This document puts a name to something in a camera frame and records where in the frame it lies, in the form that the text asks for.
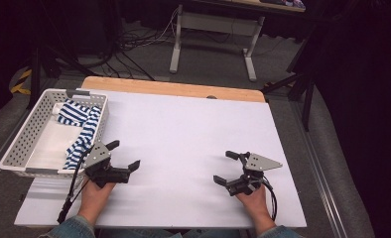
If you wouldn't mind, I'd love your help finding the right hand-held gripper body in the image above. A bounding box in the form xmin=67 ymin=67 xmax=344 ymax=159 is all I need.
xmin=225 ymin=152 xmax=283 ymax=197

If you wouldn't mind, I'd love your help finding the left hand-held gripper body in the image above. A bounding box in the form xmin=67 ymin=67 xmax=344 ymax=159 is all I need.
xmin=83 ymin=141 xmax=132 ymax=189

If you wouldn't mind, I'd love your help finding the blue white striped shirt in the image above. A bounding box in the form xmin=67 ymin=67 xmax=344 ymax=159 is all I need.
xmin=57 ymin=99 xmax=102 ymax=171

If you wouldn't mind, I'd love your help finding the white perforated plastic basket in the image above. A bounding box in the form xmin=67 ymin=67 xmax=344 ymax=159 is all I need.
xmin=0 ymin=87 xmax=110 ymax=180

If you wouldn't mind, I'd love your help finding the person's right hand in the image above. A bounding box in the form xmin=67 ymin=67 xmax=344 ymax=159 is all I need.
xmin=235 ymin=186 xmax=271 ymax=219

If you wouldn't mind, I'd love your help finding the person's left hand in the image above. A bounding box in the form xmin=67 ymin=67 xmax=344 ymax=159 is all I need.
xmin=77 ymin=179 xmax=117 ymax=226

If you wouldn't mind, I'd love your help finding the black metal stand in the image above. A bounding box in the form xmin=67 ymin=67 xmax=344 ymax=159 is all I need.
xmin=261 ymin=33 xmax=317 ymax=132

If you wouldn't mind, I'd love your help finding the black tripod stand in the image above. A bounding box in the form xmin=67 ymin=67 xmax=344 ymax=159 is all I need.
xmin=26 ymin=43 xmax=95 ymax=110

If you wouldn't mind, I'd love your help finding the yellow black hazard tape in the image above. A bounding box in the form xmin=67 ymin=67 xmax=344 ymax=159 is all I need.
xmin=10 ymin=68 xmax=33 ymax=95

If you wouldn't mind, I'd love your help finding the grey-legged wooden desk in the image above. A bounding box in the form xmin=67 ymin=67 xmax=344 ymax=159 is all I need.
xmin=169 ymin=0 xmax=307 ymax=82

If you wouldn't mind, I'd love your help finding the colourful item on desk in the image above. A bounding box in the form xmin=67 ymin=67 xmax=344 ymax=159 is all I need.
xmin=282 ymin=0 xmax=307 ymax=9

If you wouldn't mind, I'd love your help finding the right hand-held gripper black cable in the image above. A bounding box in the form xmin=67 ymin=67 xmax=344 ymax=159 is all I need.
xmin=261 ymin=177 xmax=278 ymax=222

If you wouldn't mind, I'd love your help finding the hand-held gripper black cable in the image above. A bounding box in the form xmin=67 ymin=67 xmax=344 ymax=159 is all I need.
xmin=57 ymin=148 xmax=95 ymax=225
xmin=261 ymin=177 xmax=278 ymax=222

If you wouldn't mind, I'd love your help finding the left hand-held gripper black cable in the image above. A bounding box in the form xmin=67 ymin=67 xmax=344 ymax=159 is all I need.
xmin=57 ymin=148 xmax=95 ymax=225

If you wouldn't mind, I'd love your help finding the bundle of floor cables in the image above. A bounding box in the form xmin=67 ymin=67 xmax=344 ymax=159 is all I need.
xmin=93 ymin=6 xmax=185 ymax=82

